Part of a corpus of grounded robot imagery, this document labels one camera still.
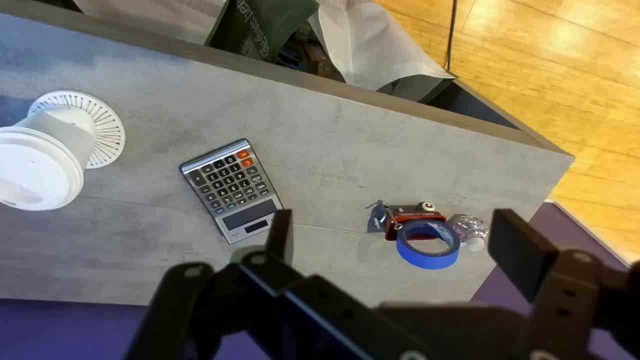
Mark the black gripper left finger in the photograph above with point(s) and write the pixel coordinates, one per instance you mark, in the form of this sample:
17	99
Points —
201	313

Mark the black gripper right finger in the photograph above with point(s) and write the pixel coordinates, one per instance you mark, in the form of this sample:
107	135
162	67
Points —
527	253

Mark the blue masking tape roll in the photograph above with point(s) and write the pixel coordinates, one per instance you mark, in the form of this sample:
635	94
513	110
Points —
427	260

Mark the red and black hand tool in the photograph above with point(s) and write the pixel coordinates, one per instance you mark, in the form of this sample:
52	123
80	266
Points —
406	216

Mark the grey desk calculator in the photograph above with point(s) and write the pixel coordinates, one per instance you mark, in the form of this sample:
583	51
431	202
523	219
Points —
227	186

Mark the white round slotted coaster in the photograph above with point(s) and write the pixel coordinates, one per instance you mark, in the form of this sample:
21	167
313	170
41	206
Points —
107	141

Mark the white cup with lid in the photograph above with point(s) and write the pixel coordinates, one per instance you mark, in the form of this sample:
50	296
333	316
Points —
33	167

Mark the dark green bag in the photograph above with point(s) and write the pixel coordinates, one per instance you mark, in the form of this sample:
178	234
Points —
266	26

